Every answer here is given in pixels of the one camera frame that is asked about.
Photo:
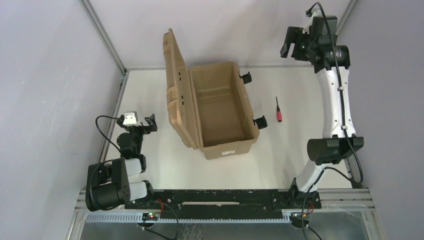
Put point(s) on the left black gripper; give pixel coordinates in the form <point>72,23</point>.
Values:
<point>145,125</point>

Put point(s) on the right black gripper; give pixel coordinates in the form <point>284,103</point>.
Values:
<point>294,42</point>

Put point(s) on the red black screwdriver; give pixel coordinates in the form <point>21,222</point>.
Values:
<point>278,111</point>

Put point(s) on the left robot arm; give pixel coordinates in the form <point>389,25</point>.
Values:
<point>108,185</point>

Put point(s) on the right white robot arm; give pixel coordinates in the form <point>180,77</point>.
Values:
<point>339,139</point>

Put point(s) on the upper black bin latch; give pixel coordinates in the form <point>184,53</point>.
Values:
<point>246,78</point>

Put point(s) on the black bin latch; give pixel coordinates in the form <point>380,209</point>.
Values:
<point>246,78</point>
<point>261,122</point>

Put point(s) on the tan plastic storage bin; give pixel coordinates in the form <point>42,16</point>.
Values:
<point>208,105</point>

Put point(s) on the lower black bin latch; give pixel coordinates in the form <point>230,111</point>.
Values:
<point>261,122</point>

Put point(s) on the left control board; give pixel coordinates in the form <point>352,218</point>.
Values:
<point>150,216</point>

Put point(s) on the control board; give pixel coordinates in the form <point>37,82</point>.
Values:
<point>297,216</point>
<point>150,216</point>

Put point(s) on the right control board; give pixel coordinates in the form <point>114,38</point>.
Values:
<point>297,216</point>

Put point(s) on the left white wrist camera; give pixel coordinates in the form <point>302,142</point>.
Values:
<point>130,119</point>

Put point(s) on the right aluminium frame post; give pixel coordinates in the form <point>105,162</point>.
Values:
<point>345,16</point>

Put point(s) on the aluminium frame post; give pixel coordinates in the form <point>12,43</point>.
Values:
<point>345,16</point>
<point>102,33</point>

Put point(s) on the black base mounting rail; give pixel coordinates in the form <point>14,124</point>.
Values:
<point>228,204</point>

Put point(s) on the left aluminium frame post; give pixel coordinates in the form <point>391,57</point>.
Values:
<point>102,33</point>

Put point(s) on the slotted grey cable duct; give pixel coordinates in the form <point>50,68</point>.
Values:
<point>139,217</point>

